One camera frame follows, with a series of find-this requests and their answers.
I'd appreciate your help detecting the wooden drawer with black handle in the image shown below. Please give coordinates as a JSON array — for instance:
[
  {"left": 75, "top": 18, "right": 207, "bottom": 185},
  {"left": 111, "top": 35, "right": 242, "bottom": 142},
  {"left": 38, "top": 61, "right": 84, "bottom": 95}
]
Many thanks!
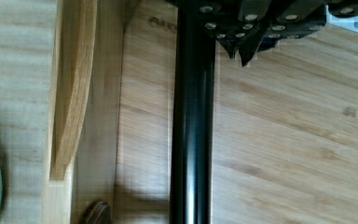
[{"left": 0, "top": 0, "right": 218, "bottom": 224}]

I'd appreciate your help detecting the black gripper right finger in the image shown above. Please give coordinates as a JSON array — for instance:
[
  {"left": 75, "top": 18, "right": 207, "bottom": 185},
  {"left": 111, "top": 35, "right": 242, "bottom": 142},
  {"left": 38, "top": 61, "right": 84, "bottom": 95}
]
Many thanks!
[{"left": 239, "top": 0, "right": 358, "bottom": 66}]

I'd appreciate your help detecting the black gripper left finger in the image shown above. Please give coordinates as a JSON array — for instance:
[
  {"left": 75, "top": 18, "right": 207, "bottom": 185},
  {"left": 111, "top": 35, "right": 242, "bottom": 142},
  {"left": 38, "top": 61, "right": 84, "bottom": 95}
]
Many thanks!
[{"left": 166, "top": 0, "right": 263, "bottom": 60}]

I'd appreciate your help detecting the bamboo cutting board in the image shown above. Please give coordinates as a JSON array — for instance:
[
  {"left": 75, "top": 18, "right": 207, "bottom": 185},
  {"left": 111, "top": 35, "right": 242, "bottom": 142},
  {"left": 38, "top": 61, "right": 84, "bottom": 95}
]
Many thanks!
[{"left": 113, "top": 0, "right": 358, "bottom": 224}]

